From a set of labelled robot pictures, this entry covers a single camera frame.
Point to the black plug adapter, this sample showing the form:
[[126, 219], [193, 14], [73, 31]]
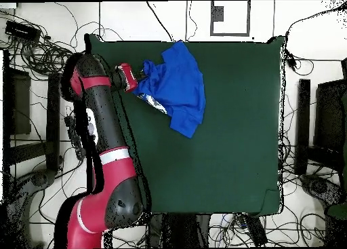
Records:
[[291, 60]]

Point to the grey square floor frame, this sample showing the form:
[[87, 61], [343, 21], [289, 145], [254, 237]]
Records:
[[230, 34]]

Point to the black power strip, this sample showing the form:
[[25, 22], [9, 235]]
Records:
[[71, 127]]

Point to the black electronics box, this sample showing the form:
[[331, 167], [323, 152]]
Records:
[[23, 31]]

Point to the blue printed T-shirt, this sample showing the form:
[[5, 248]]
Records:
[[179, 91]]

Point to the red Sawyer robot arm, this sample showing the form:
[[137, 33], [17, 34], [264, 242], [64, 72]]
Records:
[[108, 151]]

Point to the small dark grey square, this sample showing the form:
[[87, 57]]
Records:
[[218, 14]]

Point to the black rectangular floor device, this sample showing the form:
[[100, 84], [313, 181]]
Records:
[[256, 230]]

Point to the dark green round object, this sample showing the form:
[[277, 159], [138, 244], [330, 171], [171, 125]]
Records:
[[337, 211]]

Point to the black metal frame stand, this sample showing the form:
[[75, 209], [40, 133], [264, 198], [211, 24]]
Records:
[[53, 118], [303, 118]]

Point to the dark grey floor stand base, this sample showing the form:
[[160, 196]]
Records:
[[320, 186], [39, 179]]

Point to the dark green table cloth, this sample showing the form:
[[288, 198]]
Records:
[[217, 165]]

